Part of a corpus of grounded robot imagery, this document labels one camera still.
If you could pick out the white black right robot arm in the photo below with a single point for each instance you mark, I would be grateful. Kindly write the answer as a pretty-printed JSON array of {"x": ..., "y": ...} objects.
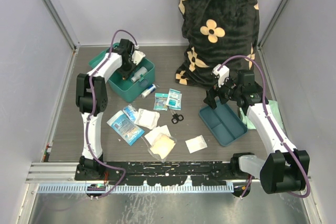
[{"x": 286, "y": 168}]

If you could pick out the small white gauze packet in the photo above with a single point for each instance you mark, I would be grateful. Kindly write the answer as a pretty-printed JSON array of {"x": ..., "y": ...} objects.
[{"x": 196, "y": 144}]

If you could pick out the white blue bandage roll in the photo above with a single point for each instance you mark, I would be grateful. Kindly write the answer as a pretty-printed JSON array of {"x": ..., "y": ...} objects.
[{"x": 148, "y": 91}]

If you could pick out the white plastic bottle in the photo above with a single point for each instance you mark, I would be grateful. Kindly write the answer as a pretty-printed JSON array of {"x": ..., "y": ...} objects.
[{"x": 139, "y": 74}]

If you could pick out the white gauze pad stack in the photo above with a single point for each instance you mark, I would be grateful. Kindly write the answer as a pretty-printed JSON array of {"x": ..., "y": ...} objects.
[{"x": 151, "y": 136}]

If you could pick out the teal medicine kit box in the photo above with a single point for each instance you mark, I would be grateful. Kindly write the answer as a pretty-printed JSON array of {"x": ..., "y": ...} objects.
[{"x": 126, "y": 84}]

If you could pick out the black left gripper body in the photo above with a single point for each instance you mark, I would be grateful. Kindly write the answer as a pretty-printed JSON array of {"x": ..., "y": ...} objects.
[{"x": 130, "y": 65}]

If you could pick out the clear bag beige pad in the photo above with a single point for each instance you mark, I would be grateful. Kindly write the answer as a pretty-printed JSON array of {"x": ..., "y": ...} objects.
[{"x": 162, "y": 146}]

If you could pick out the clear bag blue bandages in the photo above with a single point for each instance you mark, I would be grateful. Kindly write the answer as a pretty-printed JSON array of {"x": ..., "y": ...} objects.
[{"x": 160, "y": 102}]

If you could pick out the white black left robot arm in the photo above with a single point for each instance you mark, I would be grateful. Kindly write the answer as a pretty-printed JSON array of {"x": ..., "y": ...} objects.
[{"x": 92, "y": 98}]

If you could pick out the teal white sachet packet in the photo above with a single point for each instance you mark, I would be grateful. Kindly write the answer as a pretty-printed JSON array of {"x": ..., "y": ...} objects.
[{"x": 174, "y": 99}]

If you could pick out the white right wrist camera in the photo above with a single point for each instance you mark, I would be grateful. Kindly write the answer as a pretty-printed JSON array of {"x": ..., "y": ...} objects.
[{"x": 220, "y": 73}]

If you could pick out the aluminium slotted rail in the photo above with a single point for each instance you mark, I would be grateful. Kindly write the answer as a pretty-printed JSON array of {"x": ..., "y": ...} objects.
[{"x": 56, "y": 177}]

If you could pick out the dark teal divided tray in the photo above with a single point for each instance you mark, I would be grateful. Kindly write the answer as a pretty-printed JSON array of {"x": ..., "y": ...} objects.
[{"x": 223, "y": 123}]

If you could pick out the large blue cotton pack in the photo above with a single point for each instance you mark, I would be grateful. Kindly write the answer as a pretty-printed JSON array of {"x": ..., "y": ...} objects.
[{"x": 125, "y": 127}]

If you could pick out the white gauze pack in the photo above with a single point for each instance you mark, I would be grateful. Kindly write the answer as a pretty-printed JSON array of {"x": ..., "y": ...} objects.
[{"x": 147, "y": 119}]

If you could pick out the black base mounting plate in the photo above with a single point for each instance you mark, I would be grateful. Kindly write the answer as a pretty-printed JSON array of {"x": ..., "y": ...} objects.
[{"x": 201, "y": 173}]

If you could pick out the small clear blue packet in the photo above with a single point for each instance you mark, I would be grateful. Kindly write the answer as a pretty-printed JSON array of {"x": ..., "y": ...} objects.
[{"x": 130, "y": 112}]

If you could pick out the light green cloth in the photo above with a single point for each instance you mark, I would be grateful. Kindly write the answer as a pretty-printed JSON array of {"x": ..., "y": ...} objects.
[{"x": 274, "y": 108}]

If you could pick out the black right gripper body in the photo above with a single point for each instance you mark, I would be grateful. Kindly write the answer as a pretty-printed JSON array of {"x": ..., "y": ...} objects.
[{"x": 228, "y": 91}]

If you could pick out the black floral plush blanket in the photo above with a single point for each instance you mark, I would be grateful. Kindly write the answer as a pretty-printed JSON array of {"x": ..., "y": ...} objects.
[{"x": 216, "y": 30}]

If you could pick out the black handled scissors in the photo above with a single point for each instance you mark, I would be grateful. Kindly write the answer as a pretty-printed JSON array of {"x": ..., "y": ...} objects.
[{"x": 176, "y": 117}]

